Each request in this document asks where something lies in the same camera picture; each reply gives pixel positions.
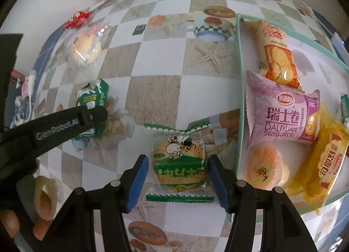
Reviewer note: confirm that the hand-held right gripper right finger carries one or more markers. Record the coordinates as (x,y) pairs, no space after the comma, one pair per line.
(218,183)

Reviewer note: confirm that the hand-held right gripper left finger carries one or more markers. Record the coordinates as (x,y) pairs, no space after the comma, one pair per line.
(137,183)

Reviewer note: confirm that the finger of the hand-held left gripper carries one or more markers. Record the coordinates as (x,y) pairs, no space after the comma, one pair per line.
(95,115)

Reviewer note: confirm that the clear green-edged biscuit packet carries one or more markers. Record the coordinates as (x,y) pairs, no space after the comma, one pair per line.
(178,159)

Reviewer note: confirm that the round orange cake packet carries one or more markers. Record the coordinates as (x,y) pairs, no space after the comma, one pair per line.
(263,166)

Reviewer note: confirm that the pink roll cake packet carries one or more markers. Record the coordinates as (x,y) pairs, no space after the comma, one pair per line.
(278,112)

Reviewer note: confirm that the yellow snack packet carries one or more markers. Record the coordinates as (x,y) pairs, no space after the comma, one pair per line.
(324,159)

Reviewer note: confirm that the teal shallow box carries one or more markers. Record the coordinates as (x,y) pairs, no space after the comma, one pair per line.
(313,61)

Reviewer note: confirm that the person's left hand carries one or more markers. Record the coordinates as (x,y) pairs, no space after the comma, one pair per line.
(45,200)

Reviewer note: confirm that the printed checkered tablecloth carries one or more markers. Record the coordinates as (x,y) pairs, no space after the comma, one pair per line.
(152,91)

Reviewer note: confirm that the clear pale cake packet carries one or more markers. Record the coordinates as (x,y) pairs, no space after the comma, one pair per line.
(86,46)

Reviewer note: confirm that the red crinkled candy wrapper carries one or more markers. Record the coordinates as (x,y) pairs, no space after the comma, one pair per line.
(77,20)

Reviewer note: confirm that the orange biscuit packet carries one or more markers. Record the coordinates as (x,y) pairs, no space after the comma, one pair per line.
(278,55)

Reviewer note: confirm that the white charger block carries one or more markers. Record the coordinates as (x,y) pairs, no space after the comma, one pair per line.
(336,41)

